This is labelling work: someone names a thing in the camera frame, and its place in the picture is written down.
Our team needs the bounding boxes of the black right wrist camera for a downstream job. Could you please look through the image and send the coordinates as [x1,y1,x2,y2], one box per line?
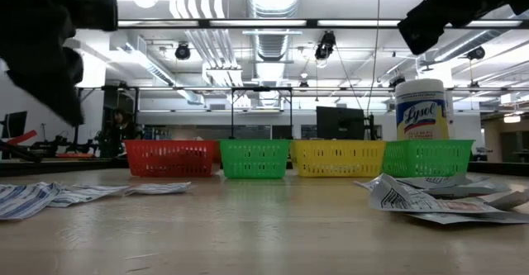
[397,0,454,56]

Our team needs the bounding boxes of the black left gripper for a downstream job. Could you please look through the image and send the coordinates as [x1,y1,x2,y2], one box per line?
[0,17,86,127]

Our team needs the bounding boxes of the silver ventilation duct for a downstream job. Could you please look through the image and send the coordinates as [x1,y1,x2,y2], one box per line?
[243,0,305,109]

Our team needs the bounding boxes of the red flat object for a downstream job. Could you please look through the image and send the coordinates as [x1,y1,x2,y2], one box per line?
[0,129,38,146]

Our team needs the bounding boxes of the black background workstation frame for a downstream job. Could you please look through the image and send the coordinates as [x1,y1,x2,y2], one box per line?
[70,84,397,159]

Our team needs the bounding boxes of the black overhead frame beam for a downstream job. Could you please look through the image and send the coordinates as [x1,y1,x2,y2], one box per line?
[115,17,529,30]

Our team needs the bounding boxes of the yellow plastic basket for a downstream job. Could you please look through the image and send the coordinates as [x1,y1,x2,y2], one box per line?
[289,139,388,178]

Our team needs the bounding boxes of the red plastic basket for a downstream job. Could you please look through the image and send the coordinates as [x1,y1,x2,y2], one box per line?
[123,139,221,178]

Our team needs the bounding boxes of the black table edge rail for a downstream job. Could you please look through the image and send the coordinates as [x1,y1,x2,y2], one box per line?
[0,158,529,176]

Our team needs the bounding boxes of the person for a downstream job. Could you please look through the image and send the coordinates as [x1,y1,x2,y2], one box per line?
[107,108,140,159]

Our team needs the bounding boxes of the black hanging camera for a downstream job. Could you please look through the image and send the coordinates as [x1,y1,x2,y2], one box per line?
[174,42,193,62]
[313,30,337,61]
[466,45,487,61]

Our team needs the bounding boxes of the thin hanging cable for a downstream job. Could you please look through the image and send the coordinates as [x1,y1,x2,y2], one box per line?
[365,0,382,117]

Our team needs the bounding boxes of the Lysol wipes canister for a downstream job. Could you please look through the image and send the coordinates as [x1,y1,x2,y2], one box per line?
[394,78,451,141]

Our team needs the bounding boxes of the black computer monitor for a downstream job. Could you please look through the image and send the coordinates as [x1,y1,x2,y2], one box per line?
[315,105,366,141]
[0,110,29,140]

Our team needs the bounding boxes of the green plastic basket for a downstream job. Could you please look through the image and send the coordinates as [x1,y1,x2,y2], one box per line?
[382,139,475,178]
[218,139,292,180]

